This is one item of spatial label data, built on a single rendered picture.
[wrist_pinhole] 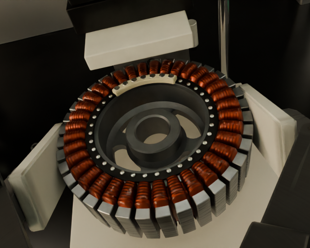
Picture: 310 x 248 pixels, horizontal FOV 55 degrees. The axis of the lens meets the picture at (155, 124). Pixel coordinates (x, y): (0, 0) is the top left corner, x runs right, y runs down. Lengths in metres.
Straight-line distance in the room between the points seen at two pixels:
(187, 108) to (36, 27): 0.29
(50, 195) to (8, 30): 0.32
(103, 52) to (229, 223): 0.13
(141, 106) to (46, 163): 0.07
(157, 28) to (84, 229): 0.14
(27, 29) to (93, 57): 0.28
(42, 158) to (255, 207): 0.13
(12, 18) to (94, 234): 0.31
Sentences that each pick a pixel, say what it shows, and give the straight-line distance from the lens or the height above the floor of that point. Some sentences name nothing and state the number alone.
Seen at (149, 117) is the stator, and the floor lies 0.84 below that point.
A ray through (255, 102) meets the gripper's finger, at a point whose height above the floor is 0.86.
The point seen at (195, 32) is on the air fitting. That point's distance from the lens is 0.30.
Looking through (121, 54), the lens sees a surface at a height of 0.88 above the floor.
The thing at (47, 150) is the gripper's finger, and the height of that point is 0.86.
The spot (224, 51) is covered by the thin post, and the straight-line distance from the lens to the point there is 0.24.
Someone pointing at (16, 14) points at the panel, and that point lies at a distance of 0.44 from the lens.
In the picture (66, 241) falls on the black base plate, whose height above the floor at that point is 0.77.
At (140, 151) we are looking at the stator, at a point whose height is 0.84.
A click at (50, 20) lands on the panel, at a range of 0.43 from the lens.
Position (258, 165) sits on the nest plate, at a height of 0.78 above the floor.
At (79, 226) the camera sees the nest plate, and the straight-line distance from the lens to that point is 0.23.
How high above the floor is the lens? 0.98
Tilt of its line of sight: 50 degrees down
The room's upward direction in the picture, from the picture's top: 17 degrees counter-clockwise
